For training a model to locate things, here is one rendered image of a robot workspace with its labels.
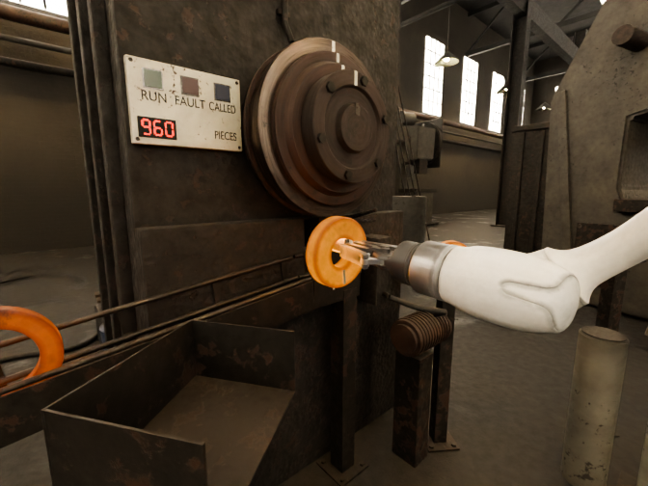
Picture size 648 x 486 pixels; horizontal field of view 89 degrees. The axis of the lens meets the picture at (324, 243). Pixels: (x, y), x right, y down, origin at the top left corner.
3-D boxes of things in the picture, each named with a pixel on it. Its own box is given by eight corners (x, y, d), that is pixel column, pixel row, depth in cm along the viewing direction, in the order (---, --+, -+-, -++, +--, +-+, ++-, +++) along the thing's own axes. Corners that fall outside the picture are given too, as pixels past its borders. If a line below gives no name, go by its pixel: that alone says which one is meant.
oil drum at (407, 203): (362, 270, 393) (364, 195, 378) (392, 262, 431) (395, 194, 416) (403, 280, 348) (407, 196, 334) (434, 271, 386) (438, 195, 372)
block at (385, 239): (353, 299, 120) (354, 234, 116) (367, 295, 125) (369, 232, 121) (376, 307, 112) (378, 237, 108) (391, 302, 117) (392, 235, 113)
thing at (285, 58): (248, 220, 85) (241, 20, 77) (369, 212, 115) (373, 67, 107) (261, 222, 80) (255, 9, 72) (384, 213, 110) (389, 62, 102)
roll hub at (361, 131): (301, 182, 81) (300, 62, 77) (375, 183, 100) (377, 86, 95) (315, 182, 77) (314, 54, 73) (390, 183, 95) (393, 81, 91)
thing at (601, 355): (555, 477, 110) (574, 332, 102) (565, 458, 118) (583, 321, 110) (601, 502, 101) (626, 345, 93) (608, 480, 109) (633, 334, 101)
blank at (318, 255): (301, 222, 65) (311, 225, 62) (356, 209, 74) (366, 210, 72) (307, 294, 69) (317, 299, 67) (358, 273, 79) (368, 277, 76)
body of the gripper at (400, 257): (404, 292, 53) (362, 278, 60) (432, 282, 59) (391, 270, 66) (408, 247, 52) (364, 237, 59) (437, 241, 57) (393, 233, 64)
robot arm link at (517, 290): (427, 306, 47) (466, 310, 56) (553, 350, 36) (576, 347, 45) (446, 233, 47) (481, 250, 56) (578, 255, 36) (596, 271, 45)
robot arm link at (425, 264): (463, 295, 55) (431, 285, 59) (470, 242, 53) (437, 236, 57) (434, 308, 49) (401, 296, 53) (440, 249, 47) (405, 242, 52)
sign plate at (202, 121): (131, 144, 73) (122, 56, 70) (238, 151, 90) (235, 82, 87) (133, 142, 71) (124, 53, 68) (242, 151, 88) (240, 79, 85)
